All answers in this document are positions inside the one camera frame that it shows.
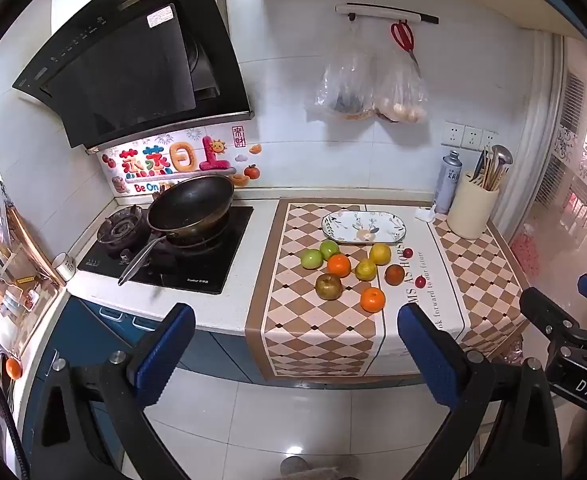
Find cream utensil holder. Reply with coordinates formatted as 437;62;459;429
447;172;500;240

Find grey spray can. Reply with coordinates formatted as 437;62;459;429
433;150;463;215

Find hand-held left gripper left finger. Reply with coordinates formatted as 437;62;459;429
21;302;197;480

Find red handled scissors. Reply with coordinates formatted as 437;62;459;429
391;21;421;73

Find metal dish rack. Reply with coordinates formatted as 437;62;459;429
0;205;59;341

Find reddish brown apple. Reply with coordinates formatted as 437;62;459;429
315;273;343;301

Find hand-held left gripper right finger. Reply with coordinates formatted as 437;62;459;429
397;303;564;480

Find floral ceramic plate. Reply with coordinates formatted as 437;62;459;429
321;211;406;245

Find white cup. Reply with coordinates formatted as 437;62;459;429
54;252;78;282

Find plastic bag of eggs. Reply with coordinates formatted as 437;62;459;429
371;55;429;124

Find white wall hook rail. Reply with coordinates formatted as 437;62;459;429
335;3;439;25

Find black wok pan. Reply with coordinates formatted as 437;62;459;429
118;175;236;286

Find blue kitchen cabinet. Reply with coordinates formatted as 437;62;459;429
21;295;424;466

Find checkered table runner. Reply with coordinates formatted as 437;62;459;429
245;197;530;380

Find black glass gas stove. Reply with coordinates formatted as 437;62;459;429
78;204;254;295

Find clear plastic bag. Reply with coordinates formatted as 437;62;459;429
315;22;377;121

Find orange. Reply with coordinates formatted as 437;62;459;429
360;287;387;314
327;253;351;279

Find glass sliding door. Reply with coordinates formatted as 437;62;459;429
511;30;587;321

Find wooden cutting board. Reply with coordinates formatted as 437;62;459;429
4;195;67;287

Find metal ladle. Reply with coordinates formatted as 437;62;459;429
491;144;514;181

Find bundle of chopsticks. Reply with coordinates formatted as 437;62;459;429
468;146;509;192

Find black range hood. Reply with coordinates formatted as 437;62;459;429
12;0;254;150

